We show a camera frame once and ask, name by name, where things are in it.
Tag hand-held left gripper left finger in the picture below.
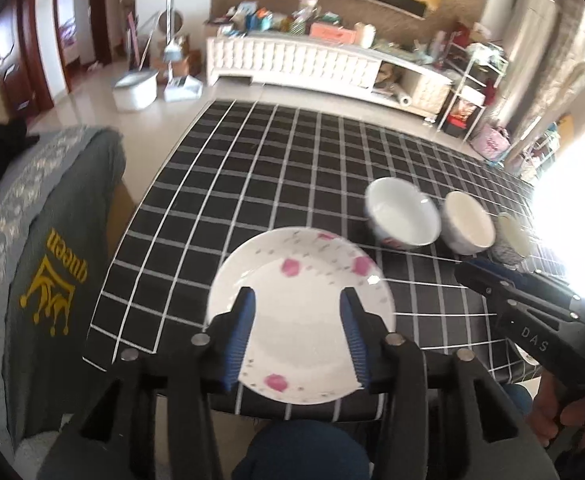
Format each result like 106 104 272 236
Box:
37 286 258 480

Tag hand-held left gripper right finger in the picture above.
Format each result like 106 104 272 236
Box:
339 287 560 480

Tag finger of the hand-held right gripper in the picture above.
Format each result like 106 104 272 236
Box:
453 261 580 323
467 257 585 312

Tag cream bowl patterned outside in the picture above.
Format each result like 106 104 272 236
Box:
489 212 534 267

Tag white plate pink flowers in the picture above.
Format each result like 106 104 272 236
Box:
206 226 397 406

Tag plain white bowl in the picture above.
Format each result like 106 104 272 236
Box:
441 191 496 256

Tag large white bowl red print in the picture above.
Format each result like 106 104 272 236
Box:
365 176 442 252

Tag person's right hand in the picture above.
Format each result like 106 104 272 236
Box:
529 370 585 448

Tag person's blue trouser leg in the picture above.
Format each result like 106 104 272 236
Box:
501 384 534 417
232 419 374 480

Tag pink bag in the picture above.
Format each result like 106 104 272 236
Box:
469 124 512 163

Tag black white checked tablecloth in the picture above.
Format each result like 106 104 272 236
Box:
82 100 585 423

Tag white metal shelf rack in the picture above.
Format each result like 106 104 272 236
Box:
437 30 510 143

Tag grey cloth gold crown print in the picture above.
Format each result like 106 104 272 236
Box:
0 126 126 461

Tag silver standing air conditioner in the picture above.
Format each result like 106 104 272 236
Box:
492 0 560 131

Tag white box on floor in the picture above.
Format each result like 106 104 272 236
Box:
164 76 204 103

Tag white plastic bin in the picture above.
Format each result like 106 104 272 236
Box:
112 71 158 112

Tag white tufted TV cabinet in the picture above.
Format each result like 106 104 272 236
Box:
206 30 453 121

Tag pink flat box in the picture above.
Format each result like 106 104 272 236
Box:
309 22 358 44

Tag white floor lamp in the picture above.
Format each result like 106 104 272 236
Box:
137 0 189 77

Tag brown wooden door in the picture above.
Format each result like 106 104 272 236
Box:
0 0 114 126

